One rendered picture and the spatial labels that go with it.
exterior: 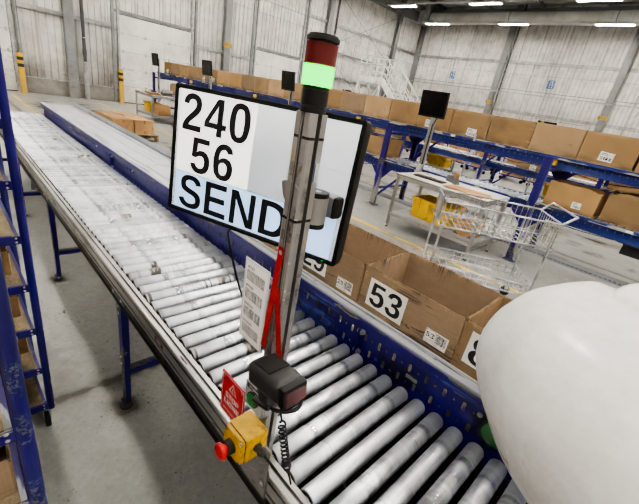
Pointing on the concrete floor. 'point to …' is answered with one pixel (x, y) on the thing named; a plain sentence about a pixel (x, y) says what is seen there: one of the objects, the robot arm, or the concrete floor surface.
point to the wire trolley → (495, 238)
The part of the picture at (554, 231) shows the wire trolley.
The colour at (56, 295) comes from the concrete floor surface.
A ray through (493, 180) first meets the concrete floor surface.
